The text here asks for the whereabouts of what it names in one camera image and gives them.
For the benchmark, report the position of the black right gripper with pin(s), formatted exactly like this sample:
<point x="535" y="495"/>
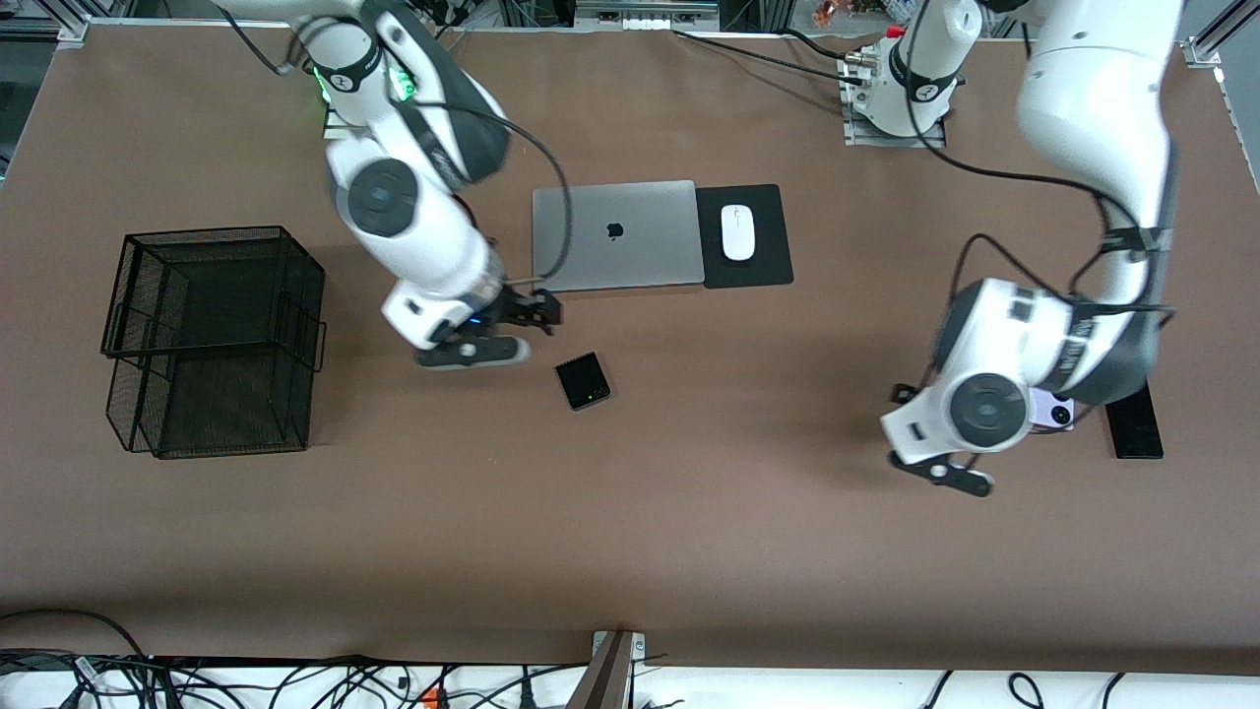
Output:
<point x="519" y="307"/>

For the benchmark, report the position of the black square flip phone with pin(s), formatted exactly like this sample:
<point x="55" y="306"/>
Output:
<point x="581" y="379"/>

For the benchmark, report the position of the lavender white flip phone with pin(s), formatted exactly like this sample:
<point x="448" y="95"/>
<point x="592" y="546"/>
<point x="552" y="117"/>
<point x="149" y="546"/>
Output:
<point x="1058" y="414"/>

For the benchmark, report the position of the long black smartphone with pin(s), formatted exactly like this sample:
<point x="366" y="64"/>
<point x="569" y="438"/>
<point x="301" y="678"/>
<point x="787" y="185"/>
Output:
<point x="1132" y="438"/>

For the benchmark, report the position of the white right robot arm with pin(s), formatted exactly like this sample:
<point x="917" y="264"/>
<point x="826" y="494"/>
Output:
<point x="423" y="236"/>

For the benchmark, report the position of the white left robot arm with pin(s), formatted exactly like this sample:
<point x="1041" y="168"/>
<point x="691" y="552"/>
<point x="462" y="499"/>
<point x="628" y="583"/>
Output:
<point x="1093" y="98"/>

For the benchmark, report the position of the silver closed laptop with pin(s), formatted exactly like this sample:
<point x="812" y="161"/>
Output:
<point x="630" y="246"/>

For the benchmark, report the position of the black mouse pad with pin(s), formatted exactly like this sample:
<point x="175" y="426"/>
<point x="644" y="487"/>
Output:
<point x="768" y="266"/>

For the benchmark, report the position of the white computer mouse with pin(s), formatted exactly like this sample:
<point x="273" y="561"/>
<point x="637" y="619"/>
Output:
<point x="738" y="236"/>

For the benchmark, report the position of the grey power strip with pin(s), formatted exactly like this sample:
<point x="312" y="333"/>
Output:
<point x="650" y="22"/>

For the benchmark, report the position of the small orange background object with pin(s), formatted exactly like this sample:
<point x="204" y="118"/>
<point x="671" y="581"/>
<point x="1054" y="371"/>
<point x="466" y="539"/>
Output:
<point x="832" y="12"/>

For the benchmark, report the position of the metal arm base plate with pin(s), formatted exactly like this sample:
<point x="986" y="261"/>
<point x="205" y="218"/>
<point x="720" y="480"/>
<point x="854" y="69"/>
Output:
<point x="930" y="141"/>
<point x="333" y="128"/>

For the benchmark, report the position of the aluminium camera post bracket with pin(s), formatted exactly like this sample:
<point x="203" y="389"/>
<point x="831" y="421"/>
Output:
<point x="605" y="679"/>

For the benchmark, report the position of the aluminium frame profile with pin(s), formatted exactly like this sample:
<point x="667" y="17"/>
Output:
<point x="1203" y="49"/>
<point x="69" y="30"/>

